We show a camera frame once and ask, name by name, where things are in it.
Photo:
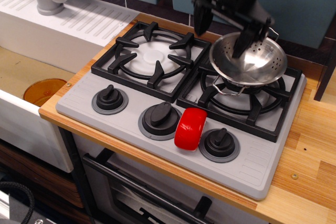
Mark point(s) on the grey toy stove top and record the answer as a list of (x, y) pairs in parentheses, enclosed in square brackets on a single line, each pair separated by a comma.
[(250, 173)]

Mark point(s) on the white toy sink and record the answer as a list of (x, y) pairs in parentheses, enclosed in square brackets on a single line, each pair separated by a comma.
[(35, 47)]

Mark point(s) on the red toy cheese wheel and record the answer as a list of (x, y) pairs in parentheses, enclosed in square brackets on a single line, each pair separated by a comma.
[(189, 129)]

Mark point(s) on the black right burner grate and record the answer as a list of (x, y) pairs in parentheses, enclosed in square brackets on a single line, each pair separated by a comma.
[(267, 111)]

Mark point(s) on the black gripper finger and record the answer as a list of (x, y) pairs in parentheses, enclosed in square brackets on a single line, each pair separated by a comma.
[(203, 16), (248, 36)]

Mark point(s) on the black left burner grate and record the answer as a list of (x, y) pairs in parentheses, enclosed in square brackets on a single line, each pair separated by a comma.
[(151, 62)]

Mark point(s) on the silver metal colander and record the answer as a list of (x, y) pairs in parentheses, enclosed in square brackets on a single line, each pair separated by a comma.
[(262, 63)]

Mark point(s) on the toy oven door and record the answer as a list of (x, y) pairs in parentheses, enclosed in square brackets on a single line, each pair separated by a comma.
[(133, 193)]

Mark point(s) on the black left stove knob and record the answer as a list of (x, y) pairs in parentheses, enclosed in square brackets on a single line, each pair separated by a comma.
[(109, 101)]

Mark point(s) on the black right stove knob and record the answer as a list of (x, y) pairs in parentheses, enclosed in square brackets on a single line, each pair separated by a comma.
[(219, 145)]

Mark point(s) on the black middle stove knob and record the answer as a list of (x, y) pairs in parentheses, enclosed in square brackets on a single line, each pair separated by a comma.
[(159, 122)]

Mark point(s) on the black burner grate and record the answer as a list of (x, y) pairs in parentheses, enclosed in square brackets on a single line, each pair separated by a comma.
[(267, 111), (151, 62)]

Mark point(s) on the black stove knob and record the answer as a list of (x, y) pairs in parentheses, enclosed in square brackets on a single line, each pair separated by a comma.
[(109, 101), (219, 145), (159, 122)]

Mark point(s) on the orange plastic plate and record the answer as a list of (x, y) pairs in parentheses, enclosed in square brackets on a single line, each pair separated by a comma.
[(40, 92)]

